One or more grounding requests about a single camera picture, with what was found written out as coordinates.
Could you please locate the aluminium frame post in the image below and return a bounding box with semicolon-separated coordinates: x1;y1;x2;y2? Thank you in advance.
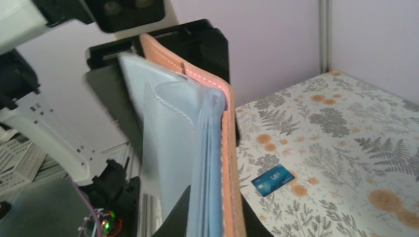
318;0;333;74

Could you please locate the blue credit card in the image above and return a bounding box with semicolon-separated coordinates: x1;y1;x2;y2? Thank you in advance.
251;164;295;197

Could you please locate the pink leather card holder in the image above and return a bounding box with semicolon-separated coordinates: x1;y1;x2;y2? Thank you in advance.
118;34;247;237

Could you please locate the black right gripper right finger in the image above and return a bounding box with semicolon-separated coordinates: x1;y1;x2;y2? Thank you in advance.
241;194;273;237

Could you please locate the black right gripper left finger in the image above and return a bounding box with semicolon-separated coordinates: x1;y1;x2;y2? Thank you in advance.
152;185;191;237

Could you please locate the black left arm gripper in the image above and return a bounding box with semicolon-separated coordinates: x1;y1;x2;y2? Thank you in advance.
84;19;230;160

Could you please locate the white plastic basket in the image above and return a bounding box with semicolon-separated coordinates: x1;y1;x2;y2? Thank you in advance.
0;135;47;196

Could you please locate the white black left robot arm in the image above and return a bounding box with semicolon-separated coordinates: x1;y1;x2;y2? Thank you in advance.
0;0;247;237

